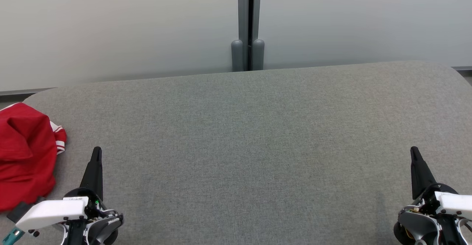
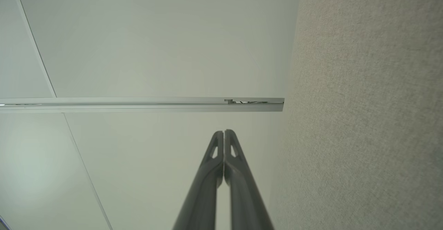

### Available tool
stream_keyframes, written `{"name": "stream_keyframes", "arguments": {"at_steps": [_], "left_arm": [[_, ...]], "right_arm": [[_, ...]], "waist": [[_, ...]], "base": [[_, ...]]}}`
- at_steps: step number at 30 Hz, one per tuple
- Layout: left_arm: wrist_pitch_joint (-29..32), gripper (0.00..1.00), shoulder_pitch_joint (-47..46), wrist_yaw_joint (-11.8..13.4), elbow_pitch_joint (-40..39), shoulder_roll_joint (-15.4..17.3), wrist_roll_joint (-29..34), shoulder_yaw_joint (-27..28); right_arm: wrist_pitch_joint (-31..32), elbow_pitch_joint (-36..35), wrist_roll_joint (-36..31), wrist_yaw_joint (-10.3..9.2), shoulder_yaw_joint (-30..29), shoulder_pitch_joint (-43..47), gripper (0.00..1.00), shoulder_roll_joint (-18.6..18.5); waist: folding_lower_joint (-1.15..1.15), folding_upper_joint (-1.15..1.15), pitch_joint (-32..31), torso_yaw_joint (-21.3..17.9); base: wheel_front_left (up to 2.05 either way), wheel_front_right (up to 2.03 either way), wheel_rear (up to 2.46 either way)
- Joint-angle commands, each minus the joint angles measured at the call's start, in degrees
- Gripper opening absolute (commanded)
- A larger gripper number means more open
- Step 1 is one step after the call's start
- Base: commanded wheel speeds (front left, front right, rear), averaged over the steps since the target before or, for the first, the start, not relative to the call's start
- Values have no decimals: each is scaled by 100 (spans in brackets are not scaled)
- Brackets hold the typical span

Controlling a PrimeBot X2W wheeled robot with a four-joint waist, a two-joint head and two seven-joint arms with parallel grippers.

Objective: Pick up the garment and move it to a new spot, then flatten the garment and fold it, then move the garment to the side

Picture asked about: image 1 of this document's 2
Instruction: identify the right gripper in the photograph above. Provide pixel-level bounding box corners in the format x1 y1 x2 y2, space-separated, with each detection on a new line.
393 146 472 245

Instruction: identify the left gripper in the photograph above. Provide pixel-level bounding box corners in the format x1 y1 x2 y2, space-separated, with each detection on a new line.
62 146 124 245

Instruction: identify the red basketball jersey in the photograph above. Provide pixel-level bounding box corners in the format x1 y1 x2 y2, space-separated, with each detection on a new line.
0 102 67 212

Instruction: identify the teal connector piece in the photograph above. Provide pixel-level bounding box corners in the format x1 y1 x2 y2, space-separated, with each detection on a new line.
0 226 25 245

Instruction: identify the black camera plug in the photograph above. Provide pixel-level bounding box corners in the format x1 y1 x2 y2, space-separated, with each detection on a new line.
7 202 35 223

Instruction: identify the grey rounded post foot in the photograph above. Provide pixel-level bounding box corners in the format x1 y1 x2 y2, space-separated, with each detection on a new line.
253 39 265 71
231 39 244 72

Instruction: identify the grey partition post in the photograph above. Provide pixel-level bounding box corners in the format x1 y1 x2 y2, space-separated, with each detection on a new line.
238 0 262 71

